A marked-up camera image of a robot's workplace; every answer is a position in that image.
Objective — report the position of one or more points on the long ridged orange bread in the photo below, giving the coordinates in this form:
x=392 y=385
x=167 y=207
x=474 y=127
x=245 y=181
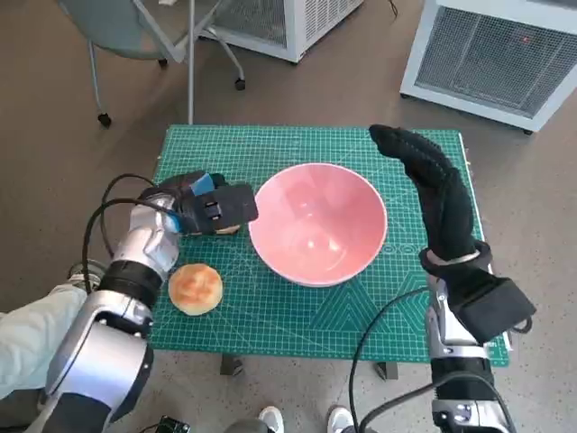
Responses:
x=227 y=230

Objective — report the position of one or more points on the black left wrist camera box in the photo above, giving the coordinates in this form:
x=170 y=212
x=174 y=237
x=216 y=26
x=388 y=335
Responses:
x=230 y=203

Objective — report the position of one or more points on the pink bowl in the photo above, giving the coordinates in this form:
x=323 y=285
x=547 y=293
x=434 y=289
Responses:
x=315 y=216

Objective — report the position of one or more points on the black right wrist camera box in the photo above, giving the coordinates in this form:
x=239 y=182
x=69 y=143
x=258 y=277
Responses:
x=496 y=306

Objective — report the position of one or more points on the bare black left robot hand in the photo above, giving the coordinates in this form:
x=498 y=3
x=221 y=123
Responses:
x=207 y=179

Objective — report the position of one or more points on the black table bracket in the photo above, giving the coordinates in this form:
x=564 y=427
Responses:
x=387 y=371
x=232 y=364

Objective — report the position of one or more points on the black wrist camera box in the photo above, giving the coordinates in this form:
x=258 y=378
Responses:
x=496 y=306
x=230 y=203

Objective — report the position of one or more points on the white vented appliance unit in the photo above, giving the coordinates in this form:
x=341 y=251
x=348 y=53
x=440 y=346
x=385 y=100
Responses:
x=324 y=22

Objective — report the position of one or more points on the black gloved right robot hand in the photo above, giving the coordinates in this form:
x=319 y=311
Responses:
x=442 y=194

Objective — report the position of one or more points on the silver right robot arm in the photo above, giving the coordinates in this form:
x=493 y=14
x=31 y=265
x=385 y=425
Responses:
x=460 y=374

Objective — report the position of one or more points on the grey office chair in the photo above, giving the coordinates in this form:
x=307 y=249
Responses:
x=126 y=40

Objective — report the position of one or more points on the green electronics board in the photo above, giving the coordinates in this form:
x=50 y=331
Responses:
x=173 y=425

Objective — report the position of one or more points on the round bread bun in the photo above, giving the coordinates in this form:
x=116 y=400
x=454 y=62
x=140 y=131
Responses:
x=196 y=288

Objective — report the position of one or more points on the white appliance unit red light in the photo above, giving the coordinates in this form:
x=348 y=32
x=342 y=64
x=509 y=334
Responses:
x=487 y=54

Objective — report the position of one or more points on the green cutting mat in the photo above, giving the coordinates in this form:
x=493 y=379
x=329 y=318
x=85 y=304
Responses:
x=293 y=325

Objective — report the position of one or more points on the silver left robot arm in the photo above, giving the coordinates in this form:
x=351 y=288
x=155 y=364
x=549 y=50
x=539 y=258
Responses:
x=135 y=243

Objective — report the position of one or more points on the white metal pole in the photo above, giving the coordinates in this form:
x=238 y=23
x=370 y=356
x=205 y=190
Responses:
x=192 y=67

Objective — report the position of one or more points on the white foot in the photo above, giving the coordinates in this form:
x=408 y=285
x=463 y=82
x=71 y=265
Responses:
x=340 y=419
x=272 y=419

